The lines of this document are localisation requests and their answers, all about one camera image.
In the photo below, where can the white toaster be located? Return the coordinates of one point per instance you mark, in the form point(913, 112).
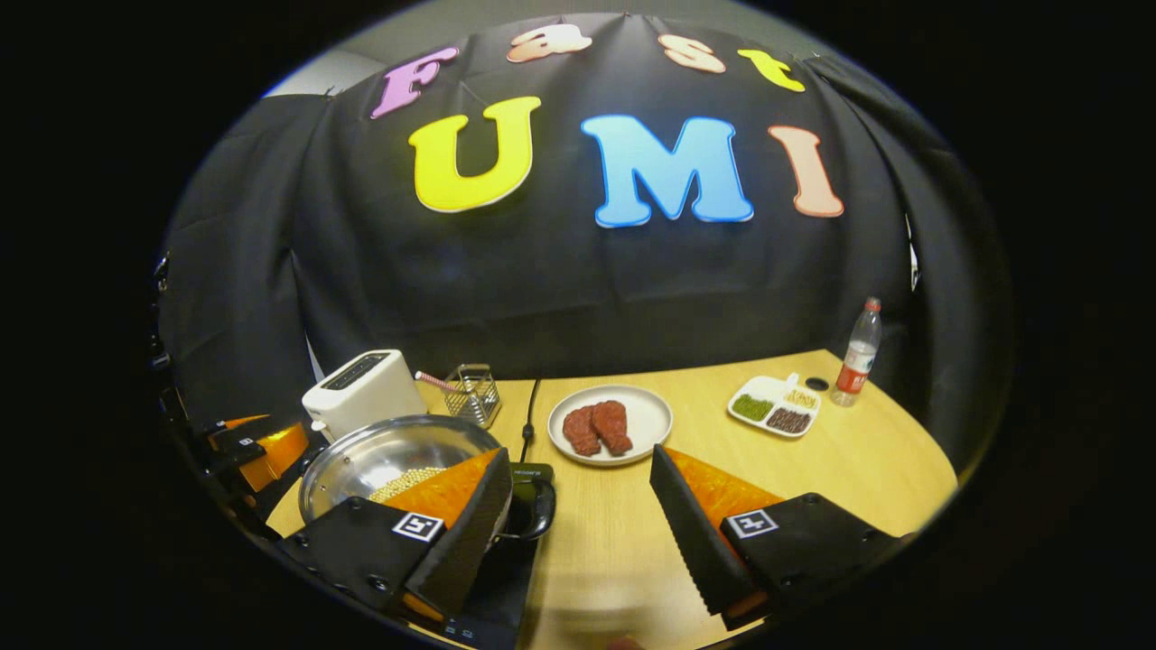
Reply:
point(361, 393)

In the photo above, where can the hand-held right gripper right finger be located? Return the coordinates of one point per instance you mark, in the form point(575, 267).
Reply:
point(691, 533)

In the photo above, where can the small black cap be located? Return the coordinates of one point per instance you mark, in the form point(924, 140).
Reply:
point(817, 384)

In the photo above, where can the round white plate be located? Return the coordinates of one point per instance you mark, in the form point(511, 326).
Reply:
point(646, 415)

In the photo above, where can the clear plastic water bottle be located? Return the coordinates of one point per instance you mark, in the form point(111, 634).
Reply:
point(858, 357)

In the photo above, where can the pink striped straw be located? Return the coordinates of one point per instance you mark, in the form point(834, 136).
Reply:
point(433, 380)

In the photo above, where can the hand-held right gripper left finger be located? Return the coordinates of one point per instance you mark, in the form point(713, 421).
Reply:
point(462, 546)

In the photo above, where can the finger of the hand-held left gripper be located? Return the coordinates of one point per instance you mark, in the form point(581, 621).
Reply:
point(275, 451)
point(237, 423)

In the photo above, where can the white divided bean dish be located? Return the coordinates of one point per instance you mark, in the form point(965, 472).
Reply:
point(766, 390)

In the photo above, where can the heap of yellow soybeans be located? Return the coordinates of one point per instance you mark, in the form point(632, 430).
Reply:
point(406, 483)

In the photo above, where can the red meat slice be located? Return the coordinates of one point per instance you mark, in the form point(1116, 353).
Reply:
point(614, 424)
point(581, 431)

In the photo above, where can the black backdrop cloth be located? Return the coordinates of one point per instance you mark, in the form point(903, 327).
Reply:
point(560, 298)

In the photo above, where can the black induction cooktop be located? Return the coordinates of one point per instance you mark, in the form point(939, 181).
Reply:
point(501, 587)

